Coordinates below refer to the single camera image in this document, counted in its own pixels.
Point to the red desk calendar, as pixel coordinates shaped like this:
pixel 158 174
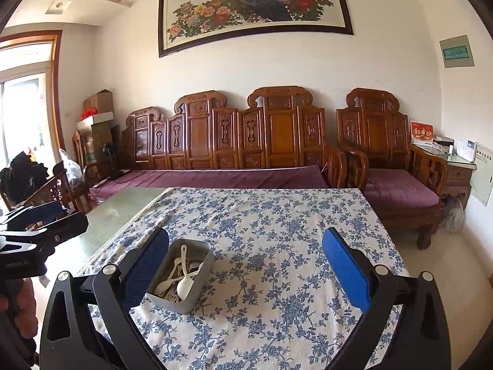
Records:
pixel 421 131

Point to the carved wooden chair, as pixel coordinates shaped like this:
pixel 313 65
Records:
pixel 57 192

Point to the white flat box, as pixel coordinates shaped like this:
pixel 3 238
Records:
pixel 96 120

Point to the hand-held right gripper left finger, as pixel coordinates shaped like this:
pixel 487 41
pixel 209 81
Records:
pixel 148 266

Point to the clear plastic bag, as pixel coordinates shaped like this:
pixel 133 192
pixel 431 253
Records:
pixel 72 167

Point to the red flowers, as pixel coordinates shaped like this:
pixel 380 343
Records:
pixel 88 115

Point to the wood framed window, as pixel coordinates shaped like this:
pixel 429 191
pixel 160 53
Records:
pixel 25 104

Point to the white slim spoon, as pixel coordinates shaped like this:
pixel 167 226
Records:
pixel 162 287

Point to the black cloth pile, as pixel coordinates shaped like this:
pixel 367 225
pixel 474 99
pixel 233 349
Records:
pixel 21 177

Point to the tissue box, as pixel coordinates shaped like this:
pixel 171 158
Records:
pixel 442 144

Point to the white wall panel door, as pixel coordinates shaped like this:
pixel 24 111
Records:
pixel 482 173

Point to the carved wooden sofa bench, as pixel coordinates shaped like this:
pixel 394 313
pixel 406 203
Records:
pixel 281 131

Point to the purple sofa cushion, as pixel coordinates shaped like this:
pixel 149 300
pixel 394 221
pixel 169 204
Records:
pixel 212 179

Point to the framed peacock flower painting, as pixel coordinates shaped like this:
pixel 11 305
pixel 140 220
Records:
pixel 250 7

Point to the carved wooden armchair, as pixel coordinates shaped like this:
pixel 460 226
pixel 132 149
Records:
pixel 379 131

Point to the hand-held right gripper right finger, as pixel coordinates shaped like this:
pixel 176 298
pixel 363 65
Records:
pixel 344 273

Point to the white slotted spoon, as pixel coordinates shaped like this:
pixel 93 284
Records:
pixel 174 296

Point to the grey metal utensil box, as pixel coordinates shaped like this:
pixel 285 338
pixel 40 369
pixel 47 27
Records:
pixel 200 293

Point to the wooden side table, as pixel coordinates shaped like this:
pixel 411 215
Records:
pixel 458 175

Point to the brown cardboard carton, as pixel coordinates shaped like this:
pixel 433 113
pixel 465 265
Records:
pixel 100 140

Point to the grey plastic bag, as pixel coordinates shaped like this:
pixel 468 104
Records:
pixel 453 214

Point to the green wall panel box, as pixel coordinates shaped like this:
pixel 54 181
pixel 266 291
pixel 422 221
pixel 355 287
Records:
pixel 456 52

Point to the white soup spoon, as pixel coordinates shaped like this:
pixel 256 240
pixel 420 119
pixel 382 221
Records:
pixel 185 286

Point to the white router box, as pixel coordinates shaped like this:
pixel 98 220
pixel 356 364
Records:
pixel 465 149

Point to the blue floral tablecloth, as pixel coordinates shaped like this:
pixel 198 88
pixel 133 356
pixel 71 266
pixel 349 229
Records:
pixel 269 219

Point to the open cardboard box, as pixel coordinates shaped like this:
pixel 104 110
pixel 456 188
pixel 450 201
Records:
pixel 99 101

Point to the person's left hand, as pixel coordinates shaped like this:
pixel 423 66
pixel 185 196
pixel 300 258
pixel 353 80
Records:
pixel 29 304

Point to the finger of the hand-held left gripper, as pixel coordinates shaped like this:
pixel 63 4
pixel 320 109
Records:
pixel 42 212
pixel 65 227

